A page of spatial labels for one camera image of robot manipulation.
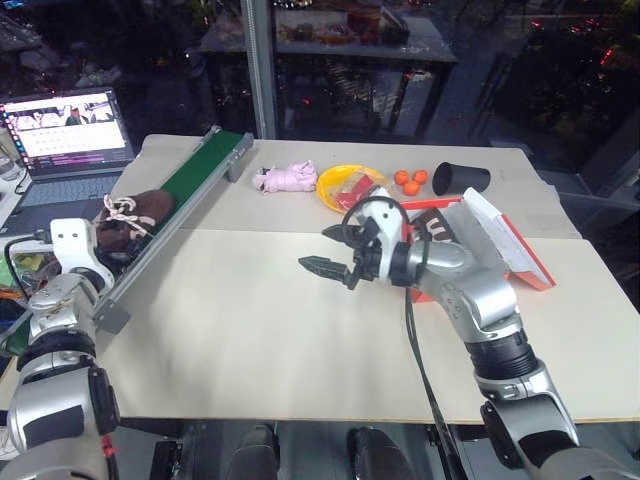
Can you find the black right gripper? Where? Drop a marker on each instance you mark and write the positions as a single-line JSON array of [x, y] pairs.
[[369, 260]]

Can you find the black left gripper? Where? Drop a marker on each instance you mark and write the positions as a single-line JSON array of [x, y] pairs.
[[114, 257]]

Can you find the brown shoe white laces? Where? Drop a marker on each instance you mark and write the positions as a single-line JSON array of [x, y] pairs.
[[150, 202]]

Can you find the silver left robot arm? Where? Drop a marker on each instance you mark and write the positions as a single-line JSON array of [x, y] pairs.
[[50, 400]]

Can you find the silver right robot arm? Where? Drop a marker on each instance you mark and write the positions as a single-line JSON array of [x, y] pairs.
[[490, 300]]

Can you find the orange shoebox white lid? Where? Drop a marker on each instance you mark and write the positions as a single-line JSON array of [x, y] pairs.
[[500, 235]]

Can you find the red snack packet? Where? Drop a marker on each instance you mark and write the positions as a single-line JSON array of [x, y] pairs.
[[346, 200]]

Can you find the yellow plastic bowl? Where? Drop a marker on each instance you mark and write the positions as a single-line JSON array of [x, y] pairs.
[[331, 182]]

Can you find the pink plush toy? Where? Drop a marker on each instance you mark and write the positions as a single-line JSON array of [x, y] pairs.
[[287, 178]]

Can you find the small orange fruit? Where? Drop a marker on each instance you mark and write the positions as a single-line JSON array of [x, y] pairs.
[[411, 188], [401, 177], [421, 176]]

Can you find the brown shoe white pattern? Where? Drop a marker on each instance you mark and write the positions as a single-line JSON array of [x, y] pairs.
[[440, 227]]

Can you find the open laptop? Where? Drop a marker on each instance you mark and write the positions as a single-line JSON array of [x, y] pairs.
[[70, 135]]

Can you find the black plastic cup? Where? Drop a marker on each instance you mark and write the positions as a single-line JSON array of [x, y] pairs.
[[457, 179]]

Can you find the clear plastic bottle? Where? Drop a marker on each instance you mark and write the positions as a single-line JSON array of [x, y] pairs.
[[9, 162]]

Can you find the grey metal pillar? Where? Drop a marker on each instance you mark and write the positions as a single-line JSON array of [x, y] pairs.
[[260, 70]]

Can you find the grey shelf with clutter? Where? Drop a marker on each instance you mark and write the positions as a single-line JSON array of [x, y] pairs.
[[350, 45]]

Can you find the dark rounded shape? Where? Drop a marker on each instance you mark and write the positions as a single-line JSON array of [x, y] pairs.
[[257, 452], [382, 455]]

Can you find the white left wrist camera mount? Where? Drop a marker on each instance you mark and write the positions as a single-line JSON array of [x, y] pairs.
[[75, 245]]

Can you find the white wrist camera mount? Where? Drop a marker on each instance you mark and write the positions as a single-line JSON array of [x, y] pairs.
[[75, 245], [387, 215]]

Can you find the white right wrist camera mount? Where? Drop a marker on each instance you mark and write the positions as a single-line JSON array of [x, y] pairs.
[[387, 215]]

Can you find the green conveyor belt grey frame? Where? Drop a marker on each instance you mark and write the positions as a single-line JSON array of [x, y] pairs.
[[200, 165]]

